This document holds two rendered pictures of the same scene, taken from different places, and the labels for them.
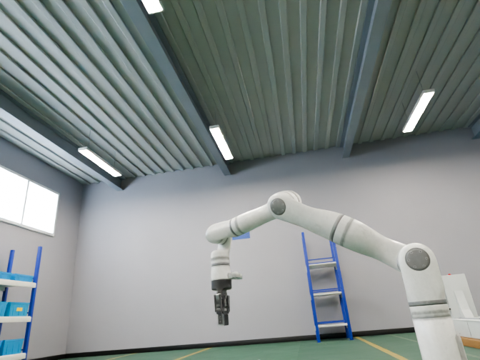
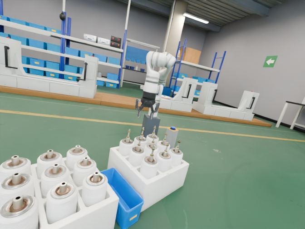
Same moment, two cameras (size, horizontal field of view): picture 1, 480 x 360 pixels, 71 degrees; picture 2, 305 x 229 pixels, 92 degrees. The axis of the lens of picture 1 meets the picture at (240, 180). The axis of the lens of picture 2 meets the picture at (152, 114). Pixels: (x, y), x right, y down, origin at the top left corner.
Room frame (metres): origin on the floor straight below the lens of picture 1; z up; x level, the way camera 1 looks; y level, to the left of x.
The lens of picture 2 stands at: (1.62, 0.84, 0.70)
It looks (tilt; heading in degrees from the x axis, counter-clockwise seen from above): 15 degrees down; 244
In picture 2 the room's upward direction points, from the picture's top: 12 degrees clockwise
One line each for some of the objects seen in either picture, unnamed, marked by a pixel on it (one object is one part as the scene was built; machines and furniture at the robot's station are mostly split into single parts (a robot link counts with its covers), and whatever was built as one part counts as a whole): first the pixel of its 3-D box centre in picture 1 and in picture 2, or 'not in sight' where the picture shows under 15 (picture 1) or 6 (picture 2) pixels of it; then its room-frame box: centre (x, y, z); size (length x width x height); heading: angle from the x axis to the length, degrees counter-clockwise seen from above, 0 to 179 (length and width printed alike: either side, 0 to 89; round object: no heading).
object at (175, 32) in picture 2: not in sight; (169, 50); (-1.97, -5.94, 2.00); 0.56 x 0.56 x 4.00; 81
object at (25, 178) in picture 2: not in sight; (16, 181); (1.81, 0.28, 0.25); 0.08 x 0.08 x 0.01
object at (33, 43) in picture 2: not in sight; (39, 45); (2.95, -5.13, 0.90); 0.50 x 0.38 x 0.21; 82
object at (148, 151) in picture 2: not in sight; (149, 158); (1.18, 0.06, 0.16); 0.10 x 0.10 x 0.18
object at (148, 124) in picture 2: not in sight; (149, 129); (0.97, -0.47, 0.15); 0.14 x 0.14 x 0.30; 81
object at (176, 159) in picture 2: not in sight; (173, 163); (1.04, 0.13, 0.16); 0.10 x 0.10 x 0.18
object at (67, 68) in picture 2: not in sight; (72, 69); (2.02, -5.03, 0.36); 0.50 x 0.38 x 0.21; 81
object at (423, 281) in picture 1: (420, 276); (157, 92); (0.97, -0.47, 0.54); 0.09 x 0.09 x 0.17; 70
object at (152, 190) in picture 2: not in sight; (147, 167); (1.18, 0.06, 0.09); 0.39 x 0.39 x 0.18; 19
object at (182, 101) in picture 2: not in sight; (173, 91); (-0.22, -2.03, 0.45); 0.82 x 0.57 x 0.74; 171
